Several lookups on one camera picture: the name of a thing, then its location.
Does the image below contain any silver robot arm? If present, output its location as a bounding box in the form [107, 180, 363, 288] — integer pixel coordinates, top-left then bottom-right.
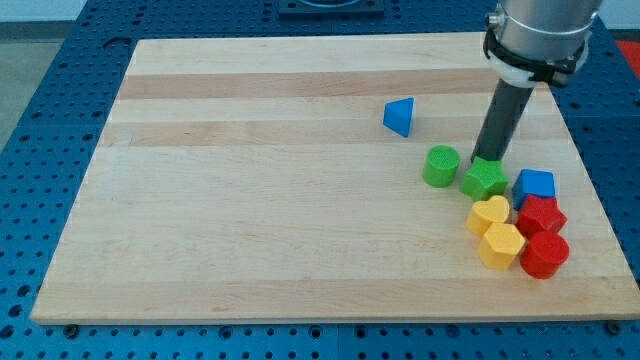
[483, 0, 602, 88]

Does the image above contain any green circle block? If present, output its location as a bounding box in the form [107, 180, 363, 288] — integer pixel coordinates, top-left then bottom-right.
[422, 145, 460, 188]

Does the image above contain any yellow hexagon block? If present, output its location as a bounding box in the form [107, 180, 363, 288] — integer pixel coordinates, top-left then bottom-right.
[477, 223, 526, 270]

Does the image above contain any red circle block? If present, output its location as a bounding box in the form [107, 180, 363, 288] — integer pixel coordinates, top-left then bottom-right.
[520, 231, 570, 279]

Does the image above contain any wooden board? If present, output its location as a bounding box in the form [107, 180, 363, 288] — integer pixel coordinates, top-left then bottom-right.
[31, 33, 639, 325]

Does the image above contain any blue triangle block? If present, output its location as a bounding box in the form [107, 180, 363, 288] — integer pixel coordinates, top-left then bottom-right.
[382, 97, 414, 138]

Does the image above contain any green star block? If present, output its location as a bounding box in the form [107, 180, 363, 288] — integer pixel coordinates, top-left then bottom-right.
[460, 156, 509, 201]

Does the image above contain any yellow heart block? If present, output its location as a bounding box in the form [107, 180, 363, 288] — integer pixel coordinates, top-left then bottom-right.
[466, 195, 511, 236]

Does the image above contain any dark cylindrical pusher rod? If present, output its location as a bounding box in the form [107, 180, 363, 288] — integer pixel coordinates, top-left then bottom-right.
[471, 80, 533, 161]

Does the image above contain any blue cube block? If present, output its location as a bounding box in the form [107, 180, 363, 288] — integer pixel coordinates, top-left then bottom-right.
[512, 169, 556, 210]

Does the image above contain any red star block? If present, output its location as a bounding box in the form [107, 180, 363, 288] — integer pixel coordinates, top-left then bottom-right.
[515, 194, 568, 238]

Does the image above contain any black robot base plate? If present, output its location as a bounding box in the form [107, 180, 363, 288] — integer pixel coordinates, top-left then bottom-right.
[276, 0, 385, 16]

